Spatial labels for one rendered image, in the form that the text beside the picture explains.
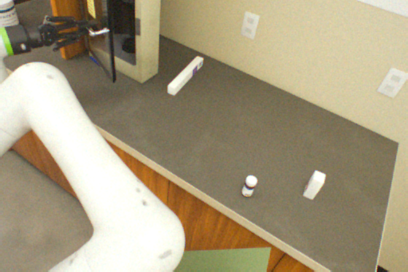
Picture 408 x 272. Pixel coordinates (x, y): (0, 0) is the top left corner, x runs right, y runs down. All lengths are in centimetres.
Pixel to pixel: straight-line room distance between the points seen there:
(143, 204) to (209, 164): 56
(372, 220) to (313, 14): 78
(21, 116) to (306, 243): 80
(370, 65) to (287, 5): 40
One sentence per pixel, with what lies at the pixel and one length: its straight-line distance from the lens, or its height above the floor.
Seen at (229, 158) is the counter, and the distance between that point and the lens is 108.
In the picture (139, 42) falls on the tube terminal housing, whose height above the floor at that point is 114.
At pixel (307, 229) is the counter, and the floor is 94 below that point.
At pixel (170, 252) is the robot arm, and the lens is 51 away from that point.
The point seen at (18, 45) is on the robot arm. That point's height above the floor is 121.
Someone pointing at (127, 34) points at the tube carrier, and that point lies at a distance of 137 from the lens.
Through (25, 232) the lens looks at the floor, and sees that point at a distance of 209.
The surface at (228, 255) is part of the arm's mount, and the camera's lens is 69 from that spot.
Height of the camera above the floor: 175
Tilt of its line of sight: 42 degrees down
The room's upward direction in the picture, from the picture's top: 10 degrees clockwise
